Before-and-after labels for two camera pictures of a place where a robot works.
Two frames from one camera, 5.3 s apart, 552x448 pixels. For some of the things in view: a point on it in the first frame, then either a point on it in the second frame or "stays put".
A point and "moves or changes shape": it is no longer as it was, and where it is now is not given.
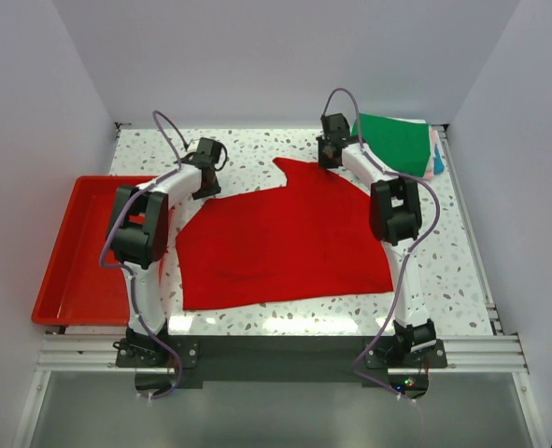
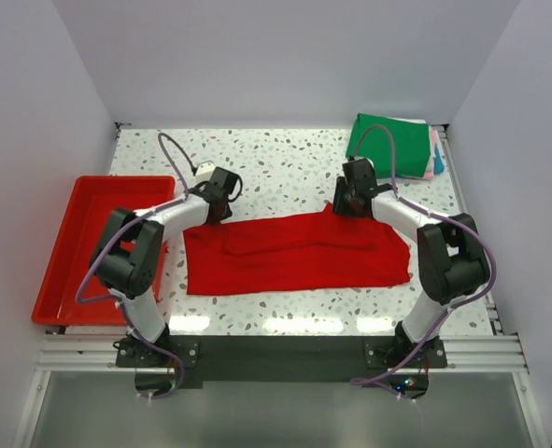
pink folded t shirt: x=430 y=166 stays put
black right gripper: x=322 y=162 to x=338 y=205
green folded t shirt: x=400 y=146 stays put
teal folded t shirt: x=438 y=163 stays put
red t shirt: x=312 y=238 moves or changes shape
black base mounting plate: x=277 y=362 stays put
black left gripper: x=213 y=189 to x=228 y=215
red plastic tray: x=77 y=289 stays put
